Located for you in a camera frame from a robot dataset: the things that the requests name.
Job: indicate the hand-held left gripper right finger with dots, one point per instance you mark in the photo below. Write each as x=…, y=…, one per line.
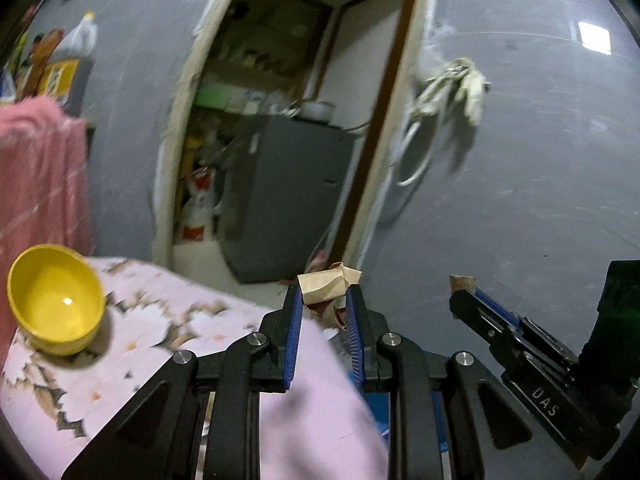
x=356, y=340

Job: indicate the wooden shelf unit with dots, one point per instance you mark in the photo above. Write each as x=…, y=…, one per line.
x=270, y=25

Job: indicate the green box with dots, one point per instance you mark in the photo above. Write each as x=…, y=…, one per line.
x=215, y=97

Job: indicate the brown sauce bottle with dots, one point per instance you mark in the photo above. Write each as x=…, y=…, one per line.
x=42, y=55

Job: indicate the pink floral blanket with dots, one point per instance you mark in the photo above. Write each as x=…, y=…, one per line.
x=150, y=340

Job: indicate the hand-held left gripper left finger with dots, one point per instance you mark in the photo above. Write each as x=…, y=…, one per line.
x=295, y=340

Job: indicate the white door frame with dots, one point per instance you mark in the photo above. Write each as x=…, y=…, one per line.
x=166, y=160

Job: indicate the yellow bowl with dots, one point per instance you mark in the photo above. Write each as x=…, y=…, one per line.
x=50, y=300

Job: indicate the small brown paper scrap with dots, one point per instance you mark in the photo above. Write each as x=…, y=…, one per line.
x=462, y=282

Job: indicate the brown paper carton piece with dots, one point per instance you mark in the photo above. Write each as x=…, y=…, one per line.
x=325, y=282

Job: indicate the pink checked towel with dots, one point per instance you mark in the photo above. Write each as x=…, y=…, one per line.
x=40, y=185

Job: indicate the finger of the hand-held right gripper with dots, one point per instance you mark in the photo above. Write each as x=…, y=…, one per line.
x=480, y=320
x=500, y=306

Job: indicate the grey cabinet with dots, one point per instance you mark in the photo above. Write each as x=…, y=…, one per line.
x=290, y=200

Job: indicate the red and white sack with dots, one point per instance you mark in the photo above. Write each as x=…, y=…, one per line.
x=200, y=200

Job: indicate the large cooking oil bottle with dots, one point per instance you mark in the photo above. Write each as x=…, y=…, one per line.
x=75, y=40

